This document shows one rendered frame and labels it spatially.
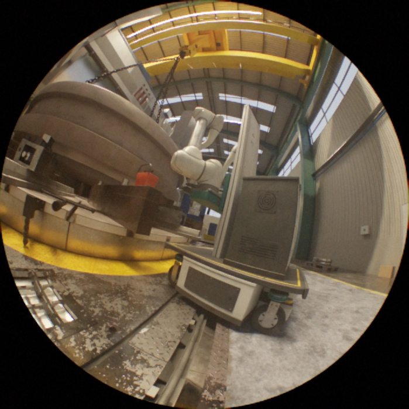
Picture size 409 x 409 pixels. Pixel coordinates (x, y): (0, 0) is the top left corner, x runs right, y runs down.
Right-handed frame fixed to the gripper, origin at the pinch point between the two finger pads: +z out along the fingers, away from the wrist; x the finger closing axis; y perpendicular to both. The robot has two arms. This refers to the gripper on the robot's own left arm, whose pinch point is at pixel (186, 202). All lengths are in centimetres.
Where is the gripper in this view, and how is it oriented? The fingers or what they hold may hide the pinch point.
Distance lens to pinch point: 125.8
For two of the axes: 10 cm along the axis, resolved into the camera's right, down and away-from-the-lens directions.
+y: -7.7, -0.8, 6.4
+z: -2.5, 9.5, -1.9
